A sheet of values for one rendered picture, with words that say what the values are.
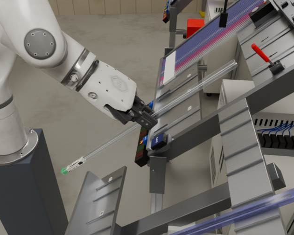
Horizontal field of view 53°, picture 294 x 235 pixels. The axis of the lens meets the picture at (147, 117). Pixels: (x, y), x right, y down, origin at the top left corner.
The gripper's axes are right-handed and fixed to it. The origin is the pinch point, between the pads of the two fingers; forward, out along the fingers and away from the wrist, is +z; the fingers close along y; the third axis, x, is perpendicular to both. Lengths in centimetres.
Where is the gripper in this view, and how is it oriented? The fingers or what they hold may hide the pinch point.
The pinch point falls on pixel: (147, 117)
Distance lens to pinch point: 63.0
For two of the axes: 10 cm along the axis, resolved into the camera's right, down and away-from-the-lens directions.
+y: 1.0, -6.0, 7.9
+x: -6.2, 5.8, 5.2
